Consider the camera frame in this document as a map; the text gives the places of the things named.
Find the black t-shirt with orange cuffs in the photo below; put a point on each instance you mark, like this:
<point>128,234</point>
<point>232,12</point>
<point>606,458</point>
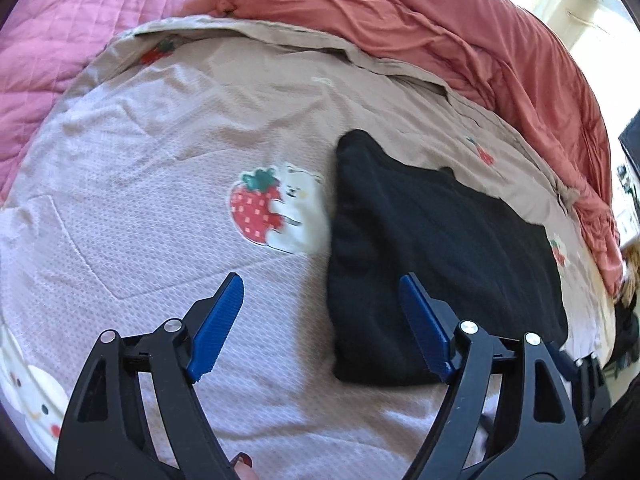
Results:
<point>425,240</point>

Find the person's left hand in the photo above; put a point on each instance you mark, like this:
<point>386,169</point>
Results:
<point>246,467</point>

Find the red duvet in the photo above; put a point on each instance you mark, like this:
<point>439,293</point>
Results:
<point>450,25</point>

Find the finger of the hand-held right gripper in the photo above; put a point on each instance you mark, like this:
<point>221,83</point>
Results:
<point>590,385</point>

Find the dark object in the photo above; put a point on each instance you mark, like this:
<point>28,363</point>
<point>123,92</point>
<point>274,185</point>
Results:
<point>631,145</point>

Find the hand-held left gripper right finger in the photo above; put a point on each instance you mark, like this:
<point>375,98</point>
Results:
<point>425,325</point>

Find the pink quilted pillow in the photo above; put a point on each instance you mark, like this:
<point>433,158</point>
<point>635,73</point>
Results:
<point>65,25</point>

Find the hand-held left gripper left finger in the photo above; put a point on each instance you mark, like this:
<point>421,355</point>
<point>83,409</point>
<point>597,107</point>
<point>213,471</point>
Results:
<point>220,325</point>

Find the beige strawberry print blanket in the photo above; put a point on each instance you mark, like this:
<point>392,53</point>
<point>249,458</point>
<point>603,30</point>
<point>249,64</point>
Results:
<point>150,160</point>

